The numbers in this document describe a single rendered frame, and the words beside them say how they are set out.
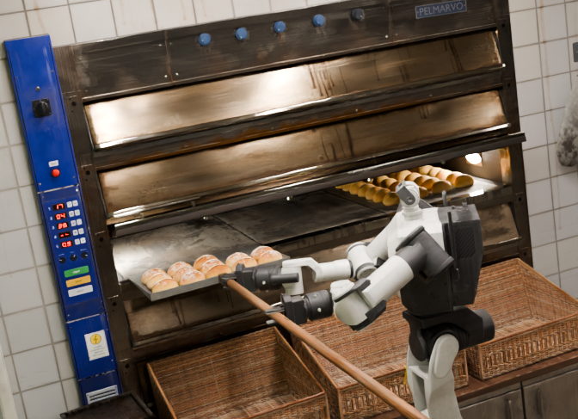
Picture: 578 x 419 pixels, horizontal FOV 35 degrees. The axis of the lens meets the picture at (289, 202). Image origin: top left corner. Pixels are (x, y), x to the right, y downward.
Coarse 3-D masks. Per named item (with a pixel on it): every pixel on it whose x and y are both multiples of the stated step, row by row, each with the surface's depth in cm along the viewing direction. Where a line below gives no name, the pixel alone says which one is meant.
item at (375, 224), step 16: (480, 192) 408; (496, 192) 408; (512, 192) 411; (352, 224) 388; (368, 224) 387; (384, 224) 390; (288, 240) 377; (304, 240) 378; (320, 240) 380; (128, 288) 353
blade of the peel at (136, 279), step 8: (240, 248) 376; (248, 248) 374; (216, 256) 368; (224, 256) 367; (288, 256) 345; (192, 264) 363; (264, 264) 342; (272, 264) 343; (280, 264) 345; (232, 272) 337; (136, 280) 352; (200, 280) 333; (208, 280) 334; (216, 280) 335; (144, 288) 341; (176, 288) 330; (184, 288) 331; (192, 288) 332; (152, 296) 327; (160, 296) 328; (168, 296) 329
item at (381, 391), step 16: (240, 288) 316; (256, 304) 300; (288, 320) 279; (304, 336) 266; (320, 352) 256; (352, 368) 239; (368, 384) 230; (384, 400) 222; (400, 400) 218; (416, 416) 209
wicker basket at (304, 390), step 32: (192, 352) 363; (224, 352) 367; (256, 352) 372; (288, 352) 365; (160, 384) 358; (192, 384) 362; (224, 384) 366; (256, 384) 370; (288, 384) 374; (160, 416) 356; (224, 416) 362; (256, 416) 327; (288, 416) 332; (320, 416) 347
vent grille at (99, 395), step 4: (104, 388) 353; (108, 388) 353; (112, 388) 354; (116, 388) 355; (92, 392) 351; (96, 392) 352; (100, 392) 352; (104, 392) 354; (108, 392) 354; (112, 392) 354; (116, 392) 355; (88, 396) 351; (92, 396) 352; (96, 396) 352; (100, 396) 353; (104, 396) 354; (108, 396) 354; (112, 396) 354; (88, 400) 351; (92, 400) 352; (96, 400) 352; (100, 400) 353
